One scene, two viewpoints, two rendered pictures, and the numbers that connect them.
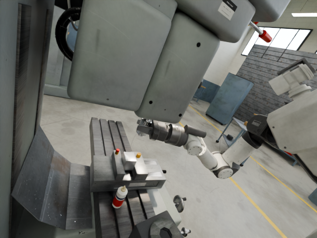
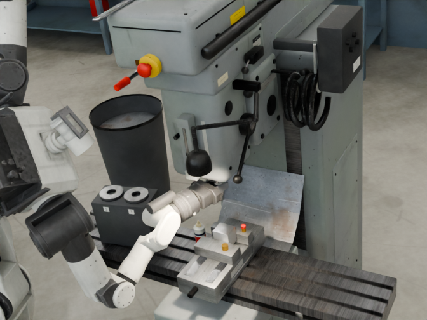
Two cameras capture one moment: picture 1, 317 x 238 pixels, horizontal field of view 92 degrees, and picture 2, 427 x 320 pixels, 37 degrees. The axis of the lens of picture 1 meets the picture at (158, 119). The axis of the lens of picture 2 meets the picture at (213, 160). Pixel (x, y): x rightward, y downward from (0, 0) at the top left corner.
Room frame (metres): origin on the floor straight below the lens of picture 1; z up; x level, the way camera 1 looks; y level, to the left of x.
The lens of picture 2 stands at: (2.18, -0.65, 2.39)
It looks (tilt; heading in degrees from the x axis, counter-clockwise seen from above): 31 degrees down; 156
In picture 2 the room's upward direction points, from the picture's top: 8 degrees counter-clockwise
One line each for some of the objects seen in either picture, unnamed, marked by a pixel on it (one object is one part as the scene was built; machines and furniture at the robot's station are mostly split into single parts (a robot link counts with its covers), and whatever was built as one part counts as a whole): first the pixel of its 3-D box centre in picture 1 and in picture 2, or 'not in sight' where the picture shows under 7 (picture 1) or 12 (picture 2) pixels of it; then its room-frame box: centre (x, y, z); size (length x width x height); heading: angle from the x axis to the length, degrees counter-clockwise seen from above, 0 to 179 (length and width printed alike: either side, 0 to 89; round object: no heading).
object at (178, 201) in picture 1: (174, 204); not in sight; (0.85, -0.37, 0.62); 0.16 x 0.12 x 0.12; 124
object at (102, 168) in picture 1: (130, 169); (222, 253); (0.59, 0.02, 0.97); 0.35 x 0.15 x 0.11; 122
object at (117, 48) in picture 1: (112, 50); (235, 95); (0.46, 0.20, 1.47); 0.24 x 0.19 x 0.26; 34
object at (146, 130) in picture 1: (144, 130); not in sight; (0.54, 0.03, 1.24); 0.06 x 0.02 x 0.03; 107
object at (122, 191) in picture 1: (120, 195); (199, 232); (0.44, 0.01, 0.97); 0.04 x 0.04 x 0.11
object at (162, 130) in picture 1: (163, 132); (195, 199); (0.60, -0.05, 1.23); 0.13 x 0.12 x 0.10; 17
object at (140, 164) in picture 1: (137, 165); (217, 250); (0.61, 0.00, 1.01); 0.15 x 0.06 x 0.04; 32
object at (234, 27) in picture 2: not in sight; (244, 22); (0.67, 0.15, 1.79); 0.45 x 0.04 x 0.04; 124
